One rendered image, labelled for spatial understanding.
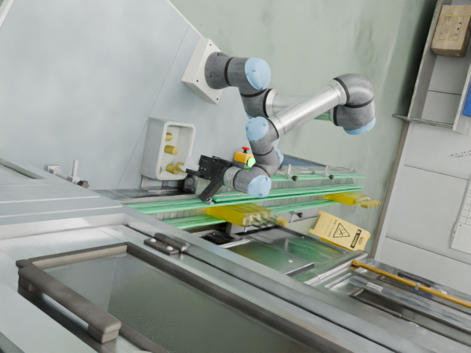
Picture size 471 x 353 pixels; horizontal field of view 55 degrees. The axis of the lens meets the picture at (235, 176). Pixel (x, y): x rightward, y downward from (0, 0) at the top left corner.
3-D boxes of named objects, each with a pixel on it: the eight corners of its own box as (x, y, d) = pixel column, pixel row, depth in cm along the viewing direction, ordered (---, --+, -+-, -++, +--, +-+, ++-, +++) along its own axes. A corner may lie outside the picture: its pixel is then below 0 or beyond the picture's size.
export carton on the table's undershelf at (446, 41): (442, 3, 621) (474, 3, 599) (447, 15, 658) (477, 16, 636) (429, 47, 626) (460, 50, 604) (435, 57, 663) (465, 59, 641)
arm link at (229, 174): (242, 190, 157) (229, 190, 150) (232, 186, 159) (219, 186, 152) (247, 169, 156) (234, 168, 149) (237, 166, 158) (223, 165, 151)
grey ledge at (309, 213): (214, 227, 216) (233, 235, 210) (218, 210, 214) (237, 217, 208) (303, 212, 294) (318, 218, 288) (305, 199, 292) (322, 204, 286)
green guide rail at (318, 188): (201, 196, 184) (216, 201, 180) (201, 193, 184) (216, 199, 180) (352, 184, 328) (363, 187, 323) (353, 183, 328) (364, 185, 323)
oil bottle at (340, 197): (324, 198, 292) (366, 211, 277) (326, 190, 291) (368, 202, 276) (328, 197, 297) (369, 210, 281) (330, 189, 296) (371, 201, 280)
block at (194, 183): (181, 190, 184) (194, 195, 180) (186, 167, 183) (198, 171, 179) (187, 190, 187) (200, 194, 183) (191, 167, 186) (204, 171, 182)
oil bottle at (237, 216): (205, 213, 190) (246, 229, 179) (207, 200, 189) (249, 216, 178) (213, 211, 195) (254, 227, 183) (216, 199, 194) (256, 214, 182)
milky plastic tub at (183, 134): (139, 174, 171) (155, 180, 167) (149, 116, 168) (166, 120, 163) (171, 174, 186) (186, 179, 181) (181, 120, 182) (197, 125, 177)
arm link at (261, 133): (379, 66, 147) (253, 136, 138) (381, 93, 154) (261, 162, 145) (357, 54, 155) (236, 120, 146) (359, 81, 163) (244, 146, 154)
